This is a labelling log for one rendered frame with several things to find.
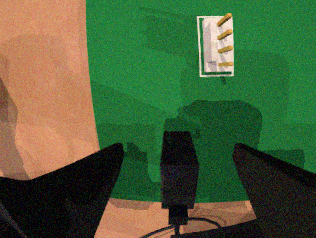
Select green circuit board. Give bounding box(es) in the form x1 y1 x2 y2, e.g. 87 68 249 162
85 0 316 203

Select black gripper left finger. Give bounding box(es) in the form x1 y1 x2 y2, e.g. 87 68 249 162
0 143 123 238

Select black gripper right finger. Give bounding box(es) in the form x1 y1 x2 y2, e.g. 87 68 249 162
232 143 316 238

